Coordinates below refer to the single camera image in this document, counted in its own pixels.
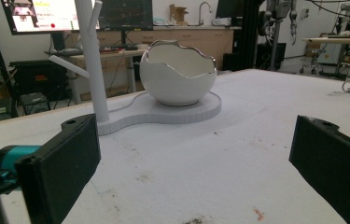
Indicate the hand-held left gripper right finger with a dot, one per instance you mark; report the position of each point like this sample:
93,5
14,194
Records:
334,161

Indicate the wooden desk with white legs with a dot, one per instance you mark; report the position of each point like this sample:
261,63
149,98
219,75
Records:
110,55

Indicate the metal faucet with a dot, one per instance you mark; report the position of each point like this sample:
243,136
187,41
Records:
201,12

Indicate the wooden cabinet row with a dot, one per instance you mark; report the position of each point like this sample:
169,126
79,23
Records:
213,40

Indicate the small black device box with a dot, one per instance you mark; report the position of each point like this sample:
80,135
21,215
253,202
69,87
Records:
35,102

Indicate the dark wall screen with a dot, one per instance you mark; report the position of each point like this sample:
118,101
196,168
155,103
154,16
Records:
230,7

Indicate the lit computer monitor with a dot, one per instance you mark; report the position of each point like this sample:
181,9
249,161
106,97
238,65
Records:
48,15

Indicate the black keyboard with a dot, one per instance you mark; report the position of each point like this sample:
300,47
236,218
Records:
67,52

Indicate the black equipment case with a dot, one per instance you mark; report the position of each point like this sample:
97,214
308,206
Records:
39,79

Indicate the black metal frame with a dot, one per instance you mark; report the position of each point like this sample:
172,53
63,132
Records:
250,37

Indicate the white workshop table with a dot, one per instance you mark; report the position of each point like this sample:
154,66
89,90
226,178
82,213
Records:
337,40

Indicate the white eggshell bowl silver rim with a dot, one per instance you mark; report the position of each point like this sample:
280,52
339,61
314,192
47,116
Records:
175,85

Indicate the open cardboard box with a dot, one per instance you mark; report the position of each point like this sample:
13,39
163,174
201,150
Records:
178,14

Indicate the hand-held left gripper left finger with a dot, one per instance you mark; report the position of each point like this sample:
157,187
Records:
57,168

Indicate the white tree-shaped jewelry stand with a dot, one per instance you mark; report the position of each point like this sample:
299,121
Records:
151,114

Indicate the dark computer monitor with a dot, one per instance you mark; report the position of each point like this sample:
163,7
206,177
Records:
126,15

